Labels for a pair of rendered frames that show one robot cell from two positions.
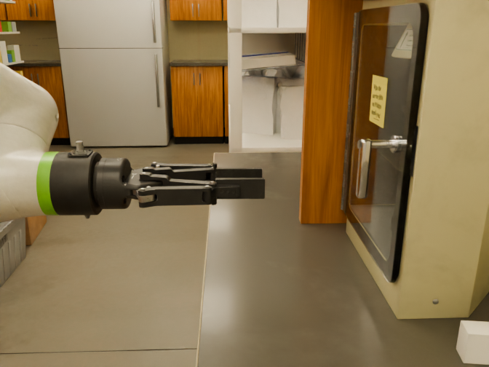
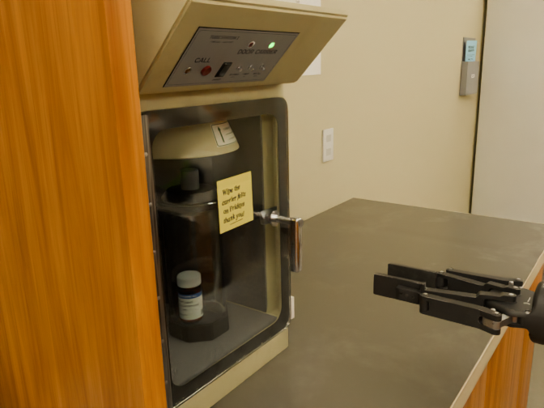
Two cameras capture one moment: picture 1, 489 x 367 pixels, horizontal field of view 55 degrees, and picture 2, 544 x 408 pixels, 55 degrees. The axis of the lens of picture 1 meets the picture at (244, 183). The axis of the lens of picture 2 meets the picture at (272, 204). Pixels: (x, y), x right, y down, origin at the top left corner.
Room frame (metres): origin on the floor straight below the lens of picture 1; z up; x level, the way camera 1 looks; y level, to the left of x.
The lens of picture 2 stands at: (1.29, 0.28, 1.44)
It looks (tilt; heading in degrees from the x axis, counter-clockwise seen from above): 15 degrees down; 218
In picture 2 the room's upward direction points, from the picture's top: 1 degrees counter-clockwise
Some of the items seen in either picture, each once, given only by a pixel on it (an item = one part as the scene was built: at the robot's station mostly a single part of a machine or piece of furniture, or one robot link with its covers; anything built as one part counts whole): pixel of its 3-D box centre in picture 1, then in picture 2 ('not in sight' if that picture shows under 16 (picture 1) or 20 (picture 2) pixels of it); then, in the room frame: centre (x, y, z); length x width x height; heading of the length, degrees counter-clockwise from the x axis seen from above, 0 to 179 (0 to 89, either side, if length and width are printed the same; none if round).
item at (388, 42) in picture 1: (374, 134); (228, 242); (0.77, -0.22, 1.19); 0.30 x 0.01 x 0.40; 2
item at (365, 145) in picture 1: (374, 167); (287, 241); (0.66, -0.19, 1.17); 0.05 x 0.03 x 0.10; 92
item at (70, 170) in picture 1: (81, 180); not in sight; (0.65, 0.24, 1.15); 0.09 x 0.06 x 0.12; 2
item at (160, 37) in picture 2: not in sight; (248, 47); (0.77, -0.17, 1.46); 0.32 x 0.12 x 0.10; 2
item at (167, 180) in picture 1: (177, 188); (475, 291); (0.63, 0.09, 1.14); 0.11 x 0.01 x 0.04; 79
